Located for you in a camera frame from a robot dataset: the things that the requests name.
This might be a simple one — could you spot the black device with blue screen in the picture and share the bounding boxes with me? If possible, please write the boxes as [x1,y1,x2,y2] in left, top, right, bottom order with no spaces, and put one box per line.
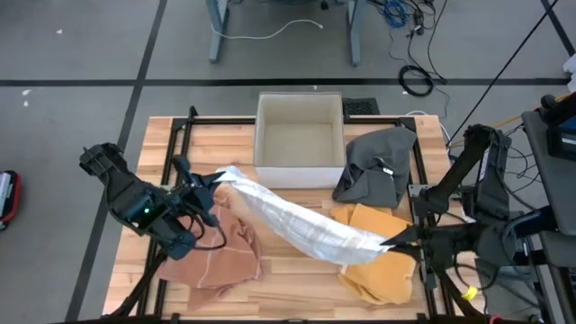
[539,92,576,162]

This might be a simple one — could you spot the blue cable bundle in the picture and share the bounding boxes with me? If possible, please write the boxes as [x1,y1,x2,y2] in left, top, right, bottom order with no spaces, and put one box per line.
[380,0,409,29]

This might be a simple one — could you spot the thin white cable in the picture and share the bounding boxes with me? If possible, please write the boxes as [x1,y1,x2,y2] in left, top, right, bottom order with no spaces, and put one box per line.
[404,109,451,144]

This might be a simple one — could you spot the mustard yellow towel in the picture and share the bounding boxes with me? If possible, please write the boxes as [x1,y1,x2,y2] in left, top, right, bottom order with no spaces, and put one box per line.
[329,202,418,306]

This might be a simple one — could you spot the blue plastic bin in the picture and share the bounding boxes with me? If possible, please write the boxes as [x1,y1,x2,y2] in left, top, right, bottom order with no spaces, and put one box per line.
[494,264,536,280]

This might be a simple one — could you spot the black aluminium table frame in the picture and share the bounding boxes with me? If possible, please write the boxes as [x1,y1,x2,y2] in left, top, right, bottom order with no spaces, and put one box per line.
[103,105,490,324]

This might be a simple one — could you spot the terracotta pink towel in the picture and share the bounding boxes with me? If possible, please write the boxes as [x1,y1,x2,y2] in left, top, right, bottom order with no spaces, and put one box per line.
[155,183,265,311]

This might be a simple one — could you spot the black left camera cable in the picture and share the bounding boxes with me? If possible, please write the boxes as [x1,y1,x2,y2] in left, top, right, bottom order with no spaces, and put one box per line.
[187,214,228,252]

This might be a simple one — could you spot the black perforated mat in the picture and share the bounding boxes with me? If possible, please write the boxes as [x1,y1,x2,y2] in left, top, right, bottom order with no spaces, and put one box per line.
[342,97,381,116]

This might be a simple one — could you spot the white beige plaid towel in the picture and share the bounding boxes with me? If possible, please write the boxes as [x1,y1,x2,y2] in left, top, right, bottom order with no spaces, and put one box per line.
[214,166,395,266]

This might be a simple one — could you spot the white crumpled object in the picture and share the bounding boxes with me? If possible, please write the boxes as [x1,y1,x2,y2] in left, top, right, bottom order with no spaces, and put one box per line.
[562,52,576,94]

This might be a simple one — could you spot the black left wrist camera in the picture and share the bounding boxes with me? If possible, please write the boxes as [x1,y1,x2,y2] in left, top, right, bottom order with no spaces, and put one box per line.
[172,155,193,182]

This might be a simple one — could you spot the black long floor cable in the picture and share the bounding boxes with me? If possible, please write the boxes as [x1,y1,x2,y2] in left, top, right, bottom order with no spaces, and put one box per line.
[386,0,451,121]

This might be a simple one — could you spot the black coiled cable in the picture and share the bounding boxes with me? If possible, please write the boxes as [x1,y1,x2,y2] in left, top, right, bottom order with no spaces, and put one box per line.
[397,64,436,98]

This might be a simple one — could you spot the thin black pole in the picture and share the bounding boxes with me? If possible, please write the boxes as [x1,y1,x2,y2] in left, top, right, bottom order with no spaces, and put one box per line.
[446,0,562,148]

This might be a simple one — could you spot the white floor cable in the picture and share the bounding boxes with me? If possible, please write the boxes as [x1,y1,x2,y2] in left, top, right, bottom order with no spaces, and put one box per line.
[210,18,325,41]

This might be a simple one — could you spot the grey desk leg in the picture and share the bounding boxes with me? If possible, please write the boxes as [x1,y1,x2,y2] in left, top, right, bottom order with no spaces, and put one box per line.
[345,0,364,68]
[205,0,230,64]

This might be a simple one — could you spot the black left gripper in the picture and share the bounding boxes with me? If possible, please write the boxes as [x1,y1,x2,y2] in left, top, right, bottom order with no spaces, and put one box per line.
[178,170,226,227]

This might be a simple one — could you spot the red black case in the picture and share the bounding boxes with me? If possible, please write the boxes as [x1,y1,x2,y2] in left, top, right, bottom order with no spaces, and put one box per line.
[0,169,23,231]

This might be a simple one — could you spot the black equipment cart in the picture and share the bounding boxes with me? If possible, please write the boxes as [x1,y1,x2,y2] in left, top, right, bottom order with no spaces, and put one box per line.
[467,110,576,324]

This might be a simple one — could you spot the beige fabric storage box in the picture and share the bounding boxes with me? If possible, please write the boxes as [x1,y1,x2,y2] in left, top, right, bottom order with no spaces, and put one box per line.
[253,92,347,190]

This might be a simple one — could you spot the yellow cable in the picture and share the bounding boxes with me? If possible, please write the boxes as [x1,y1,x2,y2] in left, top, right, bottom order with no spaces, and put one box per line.
[492,93,572,131]

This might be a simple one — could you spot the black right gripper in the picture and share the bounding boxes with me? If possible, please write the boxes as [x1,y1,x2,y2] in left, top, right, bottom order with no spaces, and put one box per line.
[382,224,455,271]

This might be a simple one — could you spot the dark grey towel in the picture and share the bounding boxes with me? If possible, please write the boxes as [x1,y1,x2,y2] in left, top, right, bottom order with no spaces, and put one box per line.
[331,125,419,210]

